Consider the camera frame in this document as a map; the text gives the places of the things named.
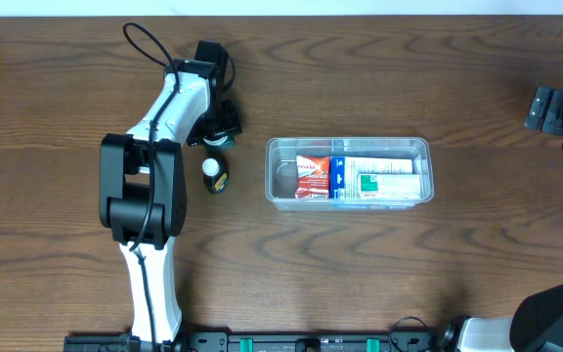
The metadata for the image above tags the green round-label box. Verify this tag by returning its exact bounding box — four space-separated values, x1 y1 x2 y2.
203 136 235 153

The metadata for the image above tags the red Panadol box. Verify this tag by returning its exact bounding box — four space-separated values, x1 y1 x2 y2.
295 155 330 198

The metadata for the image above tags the clear plastic container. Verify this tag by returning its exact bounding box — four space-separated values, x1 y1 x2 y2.
265 137 435 211

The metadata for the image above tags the blue fever patch box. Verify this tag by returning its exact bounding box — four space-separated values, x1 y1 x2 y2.
329 156 412 199

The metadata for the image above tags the white green medicine box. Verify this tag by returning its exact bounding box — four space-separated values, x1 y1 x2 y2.
359 174 421 200

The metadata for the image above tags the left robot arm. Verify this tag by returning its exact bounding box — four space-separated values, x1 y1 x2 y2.
99 40 242 349

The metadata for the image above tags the dark bottle white cap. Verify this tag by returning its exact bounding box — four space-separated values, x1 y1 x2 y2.
201 157 229 195

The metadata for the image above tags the left black cable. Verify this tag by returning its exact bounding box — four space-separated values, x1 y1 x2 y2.
122 22 237 352

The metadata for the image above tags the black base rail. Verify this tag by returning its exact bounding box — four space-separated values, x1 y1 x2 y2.
63 327 459 352

